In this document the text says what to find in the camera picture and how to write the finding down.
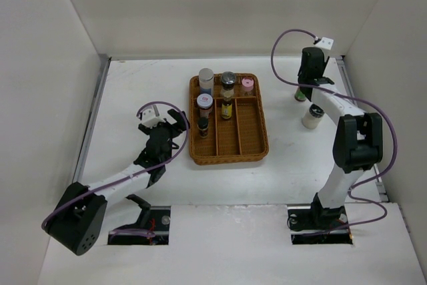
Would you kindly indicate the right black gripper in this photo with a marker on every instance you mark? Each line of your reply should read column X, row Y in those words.
column 325, row 62

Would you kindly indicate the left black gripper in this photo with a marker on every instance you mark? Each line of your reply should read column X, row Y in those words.
column 181, row 124

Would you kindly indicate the small black-capped spice bottle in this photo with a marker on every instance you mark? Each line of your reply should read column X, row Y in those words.
column 203, row 125

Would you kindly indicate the short jar white red lid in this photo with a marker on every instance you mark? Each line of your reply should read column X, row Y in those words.
column 205, row 104

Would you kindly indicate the red sauce bottle yellow cap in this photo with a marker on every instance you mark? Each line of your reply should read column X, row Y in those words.
column 299, row 95

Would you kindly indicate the tall jar silver lid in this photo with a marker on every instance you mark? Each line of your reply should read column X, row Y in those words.
column 206, row 81

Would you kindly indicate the small brown-capped yellow bottle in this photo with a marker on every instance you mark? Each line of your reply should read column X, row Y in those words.
column 226, row 110

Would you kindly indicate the white bottle black cap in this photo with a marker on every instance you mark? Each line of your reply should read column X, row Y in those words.
column 313, row 117

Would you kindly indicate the black-top salt grinder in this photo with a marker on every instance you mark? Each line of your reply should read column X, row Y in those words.
column 228, row 81

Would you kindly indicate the pink-capped spice jar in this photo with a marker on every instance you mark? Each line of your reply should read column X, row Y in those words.
column 247, row 87

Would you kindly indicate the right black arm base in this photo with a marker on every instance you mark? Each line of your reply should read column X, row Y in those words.
column 315, row 225

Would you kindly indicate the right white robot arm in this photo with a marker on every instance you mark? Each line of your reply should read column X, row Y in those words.
column 358, row 142

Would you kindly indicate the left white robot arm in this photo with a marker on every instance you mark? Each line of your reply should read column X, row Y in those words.
column 78, row 217

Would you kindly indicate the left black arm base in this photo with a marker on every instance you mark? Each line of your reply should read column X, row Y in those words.
column 151, row 227

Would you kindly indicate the brown wicker divided tray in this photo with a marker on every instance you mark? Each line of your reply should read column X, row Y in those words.
column 242, row 138

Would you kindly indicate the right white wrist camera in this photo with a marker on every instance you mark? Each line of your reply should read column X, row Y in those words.
column 324, row 43

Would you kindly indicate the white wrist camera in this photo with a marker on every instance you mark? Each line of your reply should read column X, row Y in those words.
column 324, row 43
column 150, row 116

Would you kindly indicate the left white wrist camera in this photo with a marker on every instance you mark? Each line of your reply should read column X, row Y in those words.
column 150, row 116

